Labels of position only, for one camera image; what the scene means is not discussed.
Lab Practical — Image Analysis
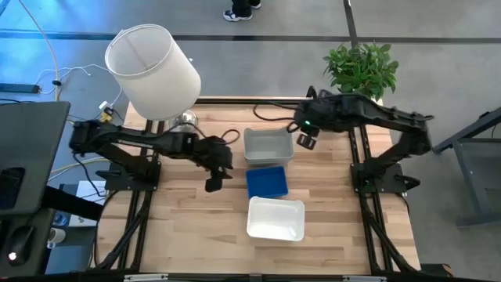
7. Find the grey metal stand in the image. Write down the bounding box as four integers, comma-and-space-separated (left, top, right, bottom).
432, 105, 501, 230

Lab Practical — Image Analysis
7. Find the grey plastic basket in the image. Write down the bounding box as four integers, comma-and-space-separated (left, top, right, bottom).
243, 156, 294, 166
243, 127, 294, 161

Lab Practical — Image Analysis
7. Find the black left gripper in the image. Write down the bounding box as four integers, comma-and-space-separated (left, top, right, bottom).
194, 136, 235, 193

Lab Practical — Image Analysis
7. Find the white mug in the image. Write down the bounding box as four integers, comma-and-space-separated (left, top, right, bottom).
46, 226, 67, 250

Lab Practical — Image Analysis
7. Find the green leafy potted plant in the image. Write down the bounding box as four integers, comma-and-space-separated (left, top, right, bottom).
323, 42, 400, 103

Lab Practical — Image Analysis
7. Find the white paper sheet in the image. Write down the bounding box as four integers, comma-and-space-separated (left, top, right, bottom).
74, 179, 107, 228

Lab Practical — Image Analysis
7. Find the white lamp shade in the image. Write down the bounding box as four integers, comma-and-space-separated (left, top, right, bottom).
104, 23, 202, 134

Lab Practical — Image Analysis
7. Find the person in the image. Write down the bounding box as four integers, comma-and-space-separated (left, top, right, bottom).
222, 0, 262, 23

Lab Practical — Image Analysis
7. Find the blue slotted plastic basket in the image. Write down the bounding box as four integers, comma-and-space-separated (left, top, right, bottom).
245, 165, 290, 200

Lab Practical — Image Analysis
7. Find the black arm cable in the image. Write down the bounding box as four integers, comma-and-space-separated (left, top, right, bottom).
187, 121, 241, 146
252, 101, 305, 123

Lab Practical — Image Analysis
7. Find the thin beige cable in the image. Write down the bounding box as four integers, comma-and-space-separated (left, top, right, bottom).
17, 0, 59, 102

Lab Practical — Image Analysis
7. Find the black power strip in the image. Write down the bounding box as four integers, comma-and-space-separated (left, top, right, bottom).
0, 82, 41, 95

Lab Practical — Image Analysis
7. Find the white cable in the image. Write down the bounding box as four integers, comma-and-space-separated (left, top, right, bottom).
34, 63, 123, 113

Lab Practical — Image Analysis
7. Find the black frame rail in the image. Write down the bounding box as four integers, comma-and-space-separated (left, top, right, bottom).
193, 96, 310, 106
348, 128, 416, 273
92, 119, 165, 271

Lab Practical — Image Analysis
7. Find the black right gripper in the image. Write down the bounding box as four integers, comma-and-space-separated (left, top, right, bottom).
293, 100, 324, 151

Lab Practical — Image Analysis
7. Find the white plastic basket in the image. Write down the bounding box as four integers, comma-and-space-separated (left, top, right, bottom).
246, 196, 306, 242

